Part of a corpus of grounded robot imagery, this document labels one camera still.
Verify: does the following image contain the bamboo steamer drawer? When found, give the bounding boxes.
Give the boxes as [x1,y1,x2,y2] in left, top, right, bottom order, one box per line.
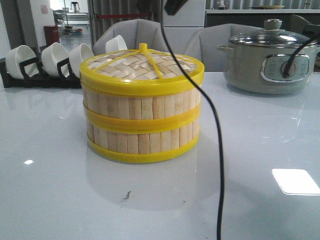
[82,85,201,136]
[87,119,200,164]

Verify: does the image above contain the woven bamboo steamer lid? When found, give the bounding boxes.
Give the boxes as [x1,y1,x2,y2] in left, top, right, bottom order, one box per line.
[79,43,205,97]

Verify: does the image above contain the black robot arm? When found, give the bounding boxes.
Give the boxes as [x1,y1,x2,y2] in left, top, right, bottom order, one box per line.
[164,0,188,16]

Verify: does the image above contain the right grey chair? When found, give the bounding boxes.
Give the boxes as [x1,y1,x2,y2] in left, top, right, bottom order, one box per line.
[184,23,259,72]

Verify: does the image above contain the grey chair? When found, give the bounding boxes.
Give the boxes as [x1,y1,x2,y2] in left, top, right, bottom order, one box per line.
[92,19,169,55]
[184,23,259,72]

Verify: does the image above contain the white bowl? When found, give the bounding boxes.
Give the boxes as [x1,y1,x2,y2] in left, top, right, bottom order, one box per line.
[105,35,128,53]
[5,45,36,80]
[69,43,94,78]
[41,42,69,77]

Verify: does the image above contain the left grey chair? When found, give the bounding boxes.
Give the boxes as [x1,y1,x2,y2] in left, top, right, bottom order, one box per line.
[92,19,169,55]

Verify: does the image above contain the white cabinet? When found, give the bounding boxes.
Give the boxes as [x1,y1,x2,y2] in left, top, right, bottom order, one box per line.
[161,0,206,54]

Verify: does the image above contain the red barrier tape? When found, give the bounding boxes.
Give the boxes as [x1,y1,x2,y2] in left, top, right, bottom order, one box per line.
[94,12,152,19]

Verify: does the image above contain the grey-green electric cooking pot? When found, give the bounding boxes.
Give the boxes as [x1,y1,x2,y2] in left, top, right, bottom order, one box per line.
[217,43,320,94]

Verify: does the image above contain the black bowl rack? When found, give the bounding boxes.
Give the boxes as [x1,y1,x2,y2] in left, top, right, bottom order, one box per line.
[0,57,81,89]

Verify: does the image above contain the dark counter with white top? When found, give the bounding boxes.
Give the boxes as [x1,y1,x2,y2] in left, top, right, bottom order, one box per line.
[204,9,320,29]

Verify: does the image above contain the red bin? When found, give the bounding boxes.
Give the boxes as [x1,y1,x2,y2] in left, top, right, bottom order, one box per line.
[43,25,60,47]

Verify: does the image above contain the glass pot lid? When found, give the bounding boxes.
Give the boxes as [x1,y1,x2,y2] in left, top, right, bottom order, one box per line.
[229,18,310,48]

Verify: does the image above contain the yellow plate on counter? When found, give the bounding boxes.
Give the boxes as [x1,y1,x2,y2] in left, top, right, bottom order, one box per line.
[260,5,285,10]

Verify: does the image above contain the black cable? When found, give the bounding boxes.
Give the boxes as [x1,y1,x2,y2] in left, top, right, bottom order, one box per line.
[159,0,320,240]

